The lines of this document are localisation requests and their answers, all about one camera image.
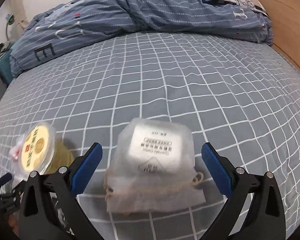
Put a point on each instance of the white drawstring pouch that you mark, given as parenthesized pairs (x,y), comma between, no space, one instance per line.
(152,169)

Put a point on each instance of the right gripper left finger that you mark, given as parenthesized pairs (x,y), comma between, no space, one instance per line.
(38,218)

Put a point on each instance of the teal suitcase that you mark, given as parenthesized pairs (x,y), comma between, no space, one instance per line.
(5,69)

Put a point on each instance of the blue desk lamp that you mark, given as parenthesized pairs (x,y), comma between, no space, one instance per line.
(9,22)

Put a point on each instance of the yellow yogurt cup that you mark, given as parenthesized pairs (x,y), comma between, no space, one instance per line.
(43,151)

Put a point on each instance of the white red plastic bag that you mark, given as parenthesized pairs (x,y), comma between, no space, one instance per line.
(16,149)

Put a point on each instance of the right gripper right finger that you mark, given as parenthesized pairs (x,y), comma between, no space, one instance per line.
(265,218)

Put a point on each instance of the blue striped duvet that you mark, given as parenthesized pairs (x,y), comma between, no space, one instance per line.
(80,23)

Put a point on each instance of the beige left curtain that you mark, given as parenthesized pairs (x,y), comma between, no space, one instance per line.
(17,9)

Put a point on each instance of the wooden headboard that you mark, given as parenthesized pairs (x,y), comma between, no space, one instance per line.
(285,16)

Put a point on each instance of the grey checked bed sheet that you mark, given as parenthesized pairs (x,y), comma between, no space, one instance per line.
(242,97)

